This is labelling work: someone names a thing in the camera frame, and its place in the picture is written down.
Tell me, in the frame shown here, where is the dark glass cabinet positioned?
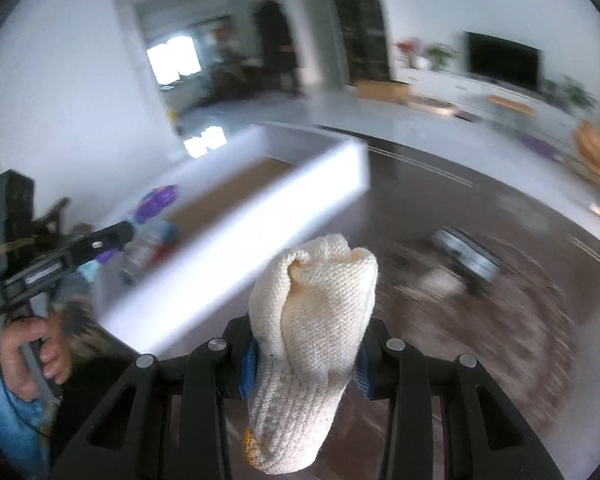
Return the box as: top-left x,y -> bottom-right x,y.
325,0 -> 392,83

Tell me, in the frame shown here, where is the person's left forearm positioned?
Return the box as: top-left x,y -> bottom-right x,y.
0,350 -> 56,480

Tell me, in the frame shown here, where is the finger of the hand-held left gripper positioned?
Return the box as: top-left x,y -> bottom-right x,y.
62,221 -> 135,267

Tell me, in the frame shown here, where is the wooden bench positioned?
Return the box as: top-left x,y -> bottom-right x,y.
489,95 -> 536,121

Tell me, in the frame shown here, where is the red flower bouquet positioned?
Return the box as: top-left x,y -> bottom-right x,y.
396,37 -> 423,68

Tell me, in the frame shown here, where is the dark patterned desktop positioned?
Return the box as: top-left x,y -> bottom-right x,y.
92,130 -> 600,480

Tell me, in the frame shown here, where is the black television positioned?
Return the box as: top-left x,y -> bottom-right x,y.
464,31 -> 541,92

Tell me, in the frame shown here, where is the green potted plant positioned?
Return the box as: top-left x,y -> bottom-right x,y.
425,42 -> 456,71

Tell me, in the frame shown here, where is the silver foil packet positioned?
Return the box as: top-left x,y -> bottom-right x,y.
430,226 -> 502,296

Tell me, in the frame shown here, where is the person's left hand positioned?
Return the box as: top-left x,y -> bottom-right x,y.
0,310 -> 73,401

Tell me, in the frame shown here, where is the orange lounge chair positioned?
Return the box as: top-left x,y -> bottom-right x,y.
572,120 -> 600,191

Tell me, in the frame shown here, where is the large leafy potted plant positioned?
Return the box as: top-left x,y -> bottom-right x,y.
562,76 -> 598,111

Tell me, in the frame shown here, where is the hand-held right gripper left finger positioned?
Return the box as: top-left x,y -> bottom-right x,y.
50,317 -> 258,480

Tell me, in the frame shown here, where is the white knit glove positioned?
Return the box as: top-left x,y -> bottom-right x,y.
242,232 -> 379,475

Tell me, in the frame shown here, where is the white television cabinet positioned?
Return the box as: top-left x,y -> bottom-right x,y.
392,65 -> 581,136

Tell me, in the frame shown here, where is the white storage box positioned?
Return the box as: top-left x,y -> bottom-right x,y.
92,124 -> 372,356

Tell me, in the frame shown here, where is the cardboard box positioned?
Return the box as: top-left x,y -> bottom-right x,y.
354,80 -> 412,106

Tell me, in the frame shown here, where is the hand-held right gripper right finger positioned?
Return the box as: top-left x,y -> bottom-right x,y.
352,317 -> 566,480

